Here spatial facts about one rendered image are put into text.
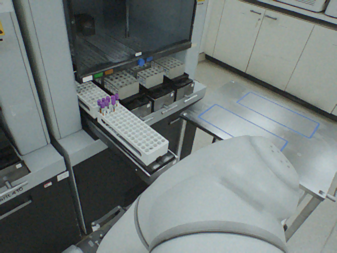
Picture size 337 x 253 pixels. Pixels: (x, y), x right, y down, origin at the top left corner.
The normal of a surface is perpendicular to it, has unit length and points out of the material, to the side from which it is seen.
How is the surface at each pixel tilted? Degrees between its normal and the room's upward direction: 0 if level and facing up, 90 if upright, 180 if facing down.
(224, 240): 5
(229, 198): 8
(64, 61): 90
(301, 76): 90
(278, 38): 90
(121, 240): 71
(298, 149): 0
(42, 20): 90
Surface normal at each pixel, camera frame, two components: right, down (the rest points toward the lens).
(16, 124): 0.70, 0.51
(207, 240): -0.25, -0.79
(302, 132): 0.10, -0.76
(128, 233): -0.82, -0.05
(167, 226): -0.71, -0.62
